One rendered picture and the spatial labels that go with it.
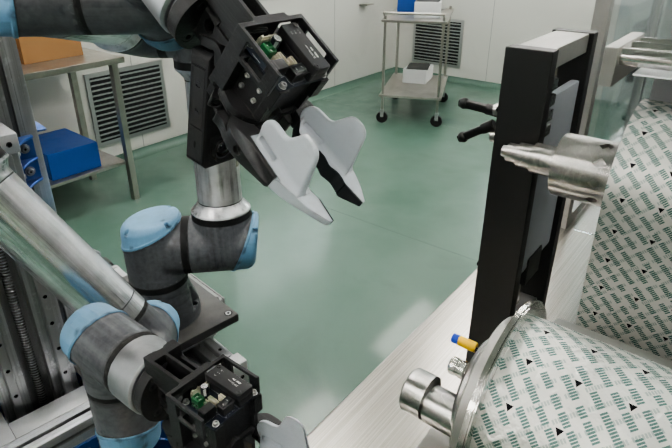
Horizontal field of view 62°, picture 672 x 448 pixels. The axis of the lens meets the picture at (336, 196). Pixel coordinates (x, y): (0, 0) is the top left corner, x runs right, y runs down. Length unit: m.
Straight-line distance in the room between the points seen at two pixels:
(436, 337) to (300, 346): 1.41
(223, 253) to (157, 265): 0.13
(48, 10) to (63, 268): 0.33
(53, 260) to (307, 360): 1.65
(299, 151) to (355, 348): 1.99
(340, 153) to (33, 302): 0.83
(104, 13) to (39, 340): 0.77
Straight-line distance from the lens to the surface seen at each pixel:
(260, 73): 0.44
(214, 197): 1.07
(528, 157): 0.61
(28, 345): 1.24
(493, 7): 6.34
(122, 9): 0.62
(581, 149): 0.58
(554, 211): 0.81
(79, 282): 0.80
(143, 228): 1.11
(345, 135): 0.46
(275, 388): 2.22
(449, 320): 1.07
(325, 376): 2.26
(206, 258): 1.11
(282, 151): 0.43
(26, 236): 0.78
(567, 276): 1.27
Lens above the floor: 1.55
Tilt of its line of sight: 25 degrees down
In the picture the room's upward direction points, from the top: straight up
